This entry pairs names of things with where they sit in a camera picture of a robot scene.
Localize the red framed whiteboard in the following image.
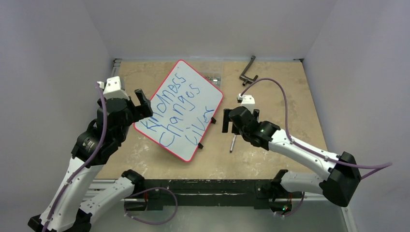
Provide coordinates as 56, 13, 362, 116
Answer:
134, 60, 223, 162

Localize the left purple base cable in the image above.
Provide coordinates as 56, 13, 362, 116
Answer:
123, 187, 179, 225

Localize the clear plastic screw box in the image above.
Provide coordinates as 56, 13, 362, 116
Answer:
200, 61, 223, 88

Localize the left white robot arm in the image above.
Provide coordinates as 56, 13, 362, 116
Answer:
28, 89, 153, 232

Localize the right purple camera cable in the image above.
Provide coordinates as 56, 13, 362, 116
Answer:
241, 77, 394, 181

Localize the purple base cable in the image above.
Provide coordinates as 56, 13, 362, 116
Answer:
123, 187, 179, 225
273, 192, 306, 218

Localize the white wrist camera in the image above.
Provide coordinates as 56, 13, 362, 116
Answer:
97, 76, 130, 100
237, 93, 255, 113

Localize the white whiteboard marker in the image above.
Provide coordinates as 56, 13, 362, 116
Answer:
229, 134, 237, 153

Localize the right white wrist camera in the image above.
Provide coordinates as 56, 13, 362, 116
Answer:
237, 93, 255, 113

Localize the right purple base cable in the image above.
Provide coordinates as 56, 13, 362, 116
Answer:
273, 192, 306, 218

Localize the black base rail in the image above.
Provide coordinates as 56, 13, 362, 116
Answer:
124, 179, 302, 213

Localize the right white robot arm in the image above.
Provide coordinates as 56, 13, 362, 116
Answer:
222, 106, 362, 207

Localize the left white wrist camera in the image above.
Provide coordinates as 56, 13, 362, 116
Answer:
97, 76, 130, 100

